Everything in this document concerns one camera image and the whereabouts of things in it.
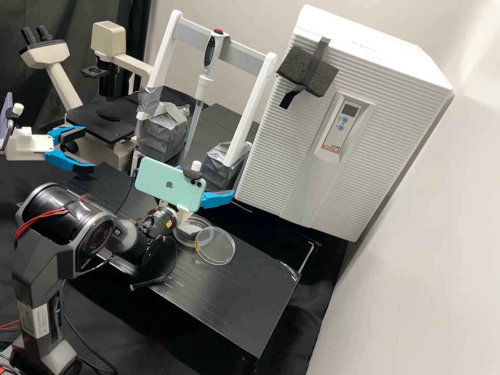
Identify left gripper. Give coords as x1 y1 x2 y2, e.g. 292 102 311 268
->
4 125 96 173

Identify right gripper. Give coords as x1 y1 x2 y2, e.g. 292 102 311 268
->
176 188 235 224

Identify grey taped block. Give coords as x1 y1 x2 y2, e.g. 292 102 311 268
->
136 86 191 163
204 141 253 189

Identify petri dish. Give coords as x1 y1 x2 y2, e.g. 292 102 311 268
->
173 214 214 247

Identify petri dish lid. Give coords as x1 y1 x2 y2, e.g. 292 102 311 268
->
194 226 236 266

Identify cream microscope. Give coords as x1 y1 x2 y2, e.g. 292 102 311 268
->
19 21 156 172

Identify black platform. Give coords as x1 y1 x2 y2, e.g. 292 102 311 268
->
171 102 323 284
58 162 302 372

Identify white pipette stand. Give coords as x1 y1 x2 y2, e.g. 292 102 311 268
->
135 9 279 167

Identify pipette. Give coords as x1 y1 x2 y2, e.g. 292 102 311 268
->
182 28 231 163

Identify white incubator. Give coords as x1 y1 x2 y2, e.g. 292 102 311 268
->
290 4 455 96

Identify right wrist camera phone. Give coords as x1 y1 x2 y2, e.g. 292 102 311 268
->
134 158 207 214

